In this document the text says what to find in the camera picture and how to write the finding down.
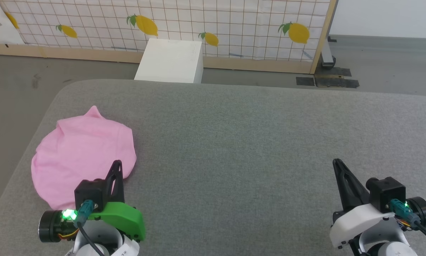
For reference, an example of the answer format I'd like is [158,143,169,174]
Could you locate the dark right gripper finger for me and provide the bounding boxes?
[333,159,371,211]

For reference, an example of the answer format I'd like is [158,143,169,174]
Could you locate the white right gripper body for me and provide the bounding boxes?
[329,203,395,249]

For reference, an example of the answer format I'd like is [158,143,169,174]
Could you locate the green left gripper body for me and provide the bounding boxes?
[90,202,146,242]

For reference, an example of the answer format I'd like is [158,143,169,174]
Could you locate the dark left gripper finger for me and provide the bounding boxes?
[104,160,125,204]

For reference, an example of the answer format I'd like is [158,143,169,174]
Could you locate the pink cloth garment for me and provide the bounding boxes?
[31,106,137,210]

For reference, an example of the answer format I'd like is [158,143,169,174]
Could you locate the white paper label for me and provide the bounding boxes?
[113,238,141,256]

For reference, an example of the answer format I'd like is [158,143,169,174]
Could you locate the long black floor tape patch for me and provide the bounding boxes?
[315,77,360,89]
[314,67,352,77]

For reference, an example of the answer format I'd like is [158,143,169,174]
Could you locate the grey fabric sofa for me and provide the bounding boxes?
[0,79,426,256]

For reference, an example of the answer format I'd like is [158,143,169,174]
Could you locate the grey metal stand leg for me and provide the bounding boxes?
[321,36,338,69]

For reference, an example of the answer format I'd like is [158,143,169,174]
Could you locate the white box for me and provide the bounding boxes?
[134,38,203,84]

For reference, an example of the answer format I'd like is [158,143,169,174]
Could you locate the lemon-patterned grid panel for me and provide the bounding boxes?
[0,0,338,75]

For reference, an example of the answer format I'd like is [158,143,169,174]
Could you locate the lemon print grid cloth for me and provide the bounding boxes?
[0,0,331,63]

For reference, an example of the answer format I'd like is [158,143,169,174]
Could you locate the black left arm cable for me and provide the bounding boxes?
[73,200,105,256]

